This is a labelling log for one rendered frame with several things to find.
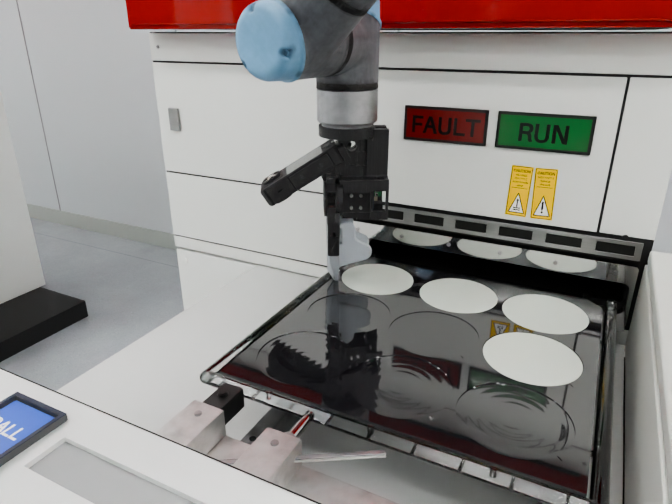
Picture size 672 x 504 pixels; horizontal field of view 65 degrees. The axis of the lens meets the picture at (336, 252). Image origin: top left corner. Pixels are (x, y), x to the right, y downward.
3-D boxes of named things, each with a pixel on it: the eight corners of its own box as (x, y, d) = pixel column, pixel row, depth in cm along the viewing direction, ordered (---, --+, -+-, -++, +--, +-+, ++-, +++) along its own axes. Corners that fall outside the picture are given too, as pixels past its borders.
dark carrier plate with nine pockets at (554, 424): (359, 258, 82) (359, 254, 82) (602, 305, 68) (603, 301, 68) (219, 376, 54) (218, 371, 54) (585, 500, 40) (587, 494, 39)
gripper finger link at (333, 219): (340, 260, 68) (340, 194, 65) (328, 260, 68) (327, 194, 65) (338, 246, 72) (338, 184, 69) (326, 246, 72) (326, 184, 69)
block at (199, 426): (197, 423, 50) (194, 397, 49) (226, 434, 48) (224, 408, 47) (131, 482, 43) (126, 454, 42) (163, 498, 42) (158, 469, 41)
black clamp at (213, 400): (227, 399, 52) (224, 378, 51) (245, 406, 51) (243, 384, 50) (203, 421, 49) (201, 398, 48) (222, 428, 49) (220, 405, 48)
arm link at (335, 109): (316, 92, 61) (316, 85, 68) (317, 132, 62) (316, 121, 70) (382, 91, 61) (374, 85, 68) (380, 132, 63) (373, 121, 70)
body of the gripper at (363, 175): (387, 225, 67) (391, 129, 63) (320, 226, 67) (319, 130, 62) (380, 207, 74) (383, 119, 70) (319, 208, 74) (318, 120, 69)
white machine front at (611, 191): (183, 242, 109) (158, 31, 94) (628, 338, 75) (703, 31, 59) (172, 247, 106) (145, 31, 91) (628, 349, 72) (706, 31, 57)
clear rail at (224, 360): (353, 256, 84) (353, 248, 84) (361, 258, 84) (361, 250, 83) (197, 384, 54) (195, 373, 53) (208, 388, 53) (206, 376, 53)
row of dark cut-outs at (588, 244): (337, 211, 87) (337, 197, 86) (639, 259, 69) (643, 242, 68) (335, 213, 86) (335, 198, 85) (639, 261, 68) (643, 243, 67)
